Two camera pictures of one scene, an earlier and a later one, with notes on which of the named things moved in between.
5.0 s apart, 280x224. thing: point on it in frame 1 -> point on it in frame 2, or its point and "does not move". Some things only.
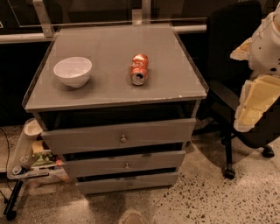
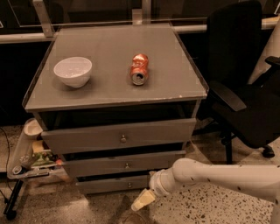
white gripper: (266, 53) -> (157, 181)
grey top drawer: (120, 136) does not move
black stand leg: (9, 212) does not move
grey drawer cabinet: (119, 103) does not move
